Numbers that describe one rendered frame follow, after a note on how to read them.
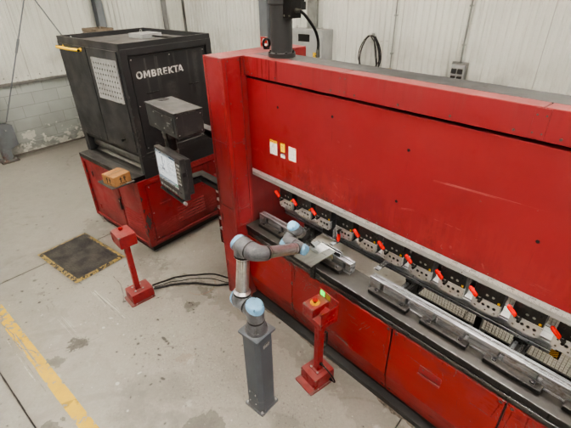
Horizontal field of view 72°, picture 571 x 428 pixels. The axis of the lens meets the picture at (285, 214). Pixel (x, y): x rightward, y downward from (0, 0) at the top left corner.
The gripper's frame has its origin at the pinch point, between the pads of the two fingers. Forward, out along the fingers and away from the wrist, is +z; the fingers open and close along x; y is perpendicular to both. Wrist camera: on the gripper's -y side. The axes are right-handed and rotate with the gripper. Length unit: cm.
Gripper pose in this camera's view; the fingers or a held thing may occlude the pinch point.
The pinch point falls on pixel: (312, 246)
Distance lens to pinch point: 294.7
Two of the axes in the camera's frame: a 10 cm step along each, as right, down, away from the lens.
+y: 6.0, -8.0, 0.8
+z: 5.0, 4.5, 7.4
